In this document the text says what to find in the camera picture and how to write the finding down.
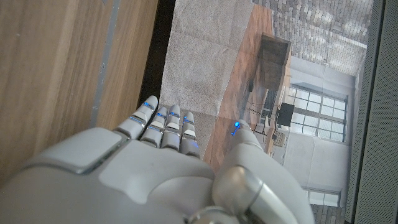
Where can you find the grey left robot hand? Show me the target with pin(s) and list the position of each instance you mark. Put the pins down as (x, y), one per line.
(140, 174)

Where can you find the wooden table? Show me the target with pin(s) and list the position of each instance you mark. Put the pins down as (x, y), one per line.
(105, 62)

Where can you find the printed room backdrop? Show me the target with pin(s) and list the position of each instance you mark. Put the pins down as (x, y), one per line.
(211, 56)

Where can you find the grey perforated wall panel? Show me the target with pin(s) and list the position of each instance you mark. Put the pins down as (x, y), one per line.
(376, 124)

